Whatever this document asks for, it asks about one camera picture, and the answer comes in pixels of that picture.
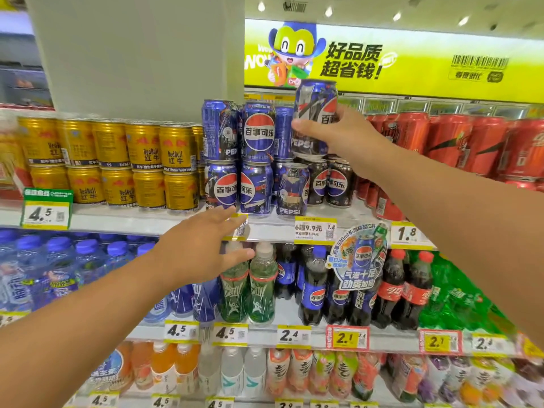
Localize row of colourful tea bottles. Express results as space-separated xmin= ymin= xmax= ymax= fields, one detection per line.
xmin=265 ymin=348 xmax=544 ymax=408

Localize person's right forearm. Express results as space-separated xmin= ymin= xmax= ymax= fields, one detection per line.
xmin=361 ymin=133 xmax=544 ymax=351

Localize orange juice bottle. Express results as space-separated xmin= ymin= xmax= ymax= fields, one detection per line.
xmin=131 ymin=341 xmax=155 ymax=392
xmin=175 ymin=343 xmax=201 ymax=396
xmin=151 ymin=342 xmax=177 ymax=396

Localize yellow price label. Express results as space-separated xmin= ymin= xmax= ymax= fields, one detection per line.
xmin=390 ymin=221 xmax=437 ymax=251
xmin=223 ymin=213 xmax=250 ymax=242
xmin=294 ymin=216 xmax=337 ymax=246

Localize stack of red soda cans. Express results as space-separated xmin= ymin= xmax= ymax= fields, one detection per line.
xmin=356 ymin=112 xmax=544 ymax=222

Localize green bottle with white cap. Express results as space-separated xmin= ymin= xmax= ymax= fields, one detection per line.
xmin=248 ymin=242 xmax=278 ymax=326
xmin=219 ymin=241 xmax=250 ymax=324

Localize row of shelf price tags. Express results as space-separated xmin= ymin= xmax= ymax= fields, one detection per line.
xmin=0 ymin=310 xmax=544 ymax=358
xmin=64 ymin=391 xmax=380 ymax=408

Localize black cola can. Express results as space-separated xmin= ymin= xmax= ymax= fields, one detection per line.
xmin=307 ymin=159 xmax=330 ymax=207
xmin=326 ymin=159 xmax=356 ymax=209

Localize blue sports drink bottle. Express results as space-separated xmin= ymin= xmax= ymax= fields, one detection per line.
xmin=144 ymin=293 xmax=171 ymax=324
xmin=193 ymin=278 xmax=222 ymax=326
xmin=170 ymin=284 xmax=196 ymax=318

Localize red label cola bottle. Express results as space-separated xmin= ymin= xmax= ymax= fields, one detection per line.
xmin=372 ymin=249 xmax=407 ymax=330
xmin=397 ymin=250 xmax=434 ymax=331

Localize person's left forearm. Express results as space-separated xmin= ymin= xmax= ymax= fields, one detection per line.
xmin=0 ymin=248 xmax=173 ymax=408

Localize person's right hand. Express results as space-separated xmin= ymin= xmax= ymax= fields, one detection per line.
xmin=291 ymin=104 xmax=386 ymax=180

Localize person's left hand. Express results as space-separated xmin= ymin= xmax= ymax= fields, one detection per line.
xmin=151 ymin=206 xmax=256 ymax=290

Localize stack of gold energy cans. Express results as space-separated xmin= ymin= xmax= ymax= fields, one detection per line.
xmin=17 ymin=116 xmax=207 ymax=211

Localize white metal shelf board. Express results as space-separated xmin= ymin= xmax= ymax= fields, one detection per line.
xmin=126 ymin=296 xmax=544 ymax=358
xmin=0 ymin=199 xmax=428 ymax=243

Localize background store shelf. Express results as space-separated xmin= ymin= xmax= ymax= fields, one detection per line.
xmin=0 ymin=10 xmax=54 ymax=109

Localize yellow-green mascot banner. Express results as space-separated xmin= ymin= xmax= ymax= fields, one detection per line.
xmin=244 ymin=19 xmax=544 ymax=105

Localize tall blue cola can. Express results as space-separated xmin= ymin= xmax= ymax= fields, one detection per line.
xmin=290 ymin=79 xmax=339 ymax=158

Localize stack of blue soda cans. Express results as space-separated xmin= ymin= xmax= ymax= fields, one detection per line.
xmin=201 ymin=99 xmax=311 ymax=218

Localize round promotional shelf sign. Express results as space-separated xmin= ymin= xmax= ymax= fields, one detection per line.
xmin=326 ymin=223 xmax=389 ymax=292

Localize row of green soda bottles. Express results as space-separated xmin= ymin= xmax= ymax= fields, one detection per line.
xmin=418 ymin=252 xmax=517 ymax=337

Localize blue label cola bottle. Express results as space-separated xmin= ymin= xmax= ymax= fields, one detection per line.
xmin=275 ymin=244 xmax=298 ymax=300
xmin=325 ymin=279 xmax=352 ymax=326
xmin=299 ymin=246 xmax=328 ymax=327
xmin=349 ymin=284 xmax=379 ymax=328

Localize row of blue-capped water bottles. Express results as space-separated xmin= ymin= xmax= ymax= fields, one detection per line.
xmin=0 ymin=229 xmax=159 ymax=316

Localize green framed price label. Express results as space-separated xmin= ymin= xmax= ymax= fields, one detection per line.
xmin=21 ymin=188 xmax=74 ymax=231

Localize clear water bottle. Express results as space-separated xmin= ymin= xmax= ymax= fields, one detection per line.
xmin=197 ymin=346 xmax=222 ymax=396
xmin=243 ymin=346 xmax=268 ymax=398
xmin=220 ymin=346 xmax=245 ymax=398

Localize orange packaged goods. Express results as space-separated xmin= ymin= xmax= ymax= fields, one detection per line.
xmin=0 ymin=119 xmax=33 ymax=201

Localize orange drink bottle blue label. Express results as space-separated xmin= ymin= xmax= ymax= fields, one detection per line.
xmin=91 ymin=342 xmax=135 ymax=394

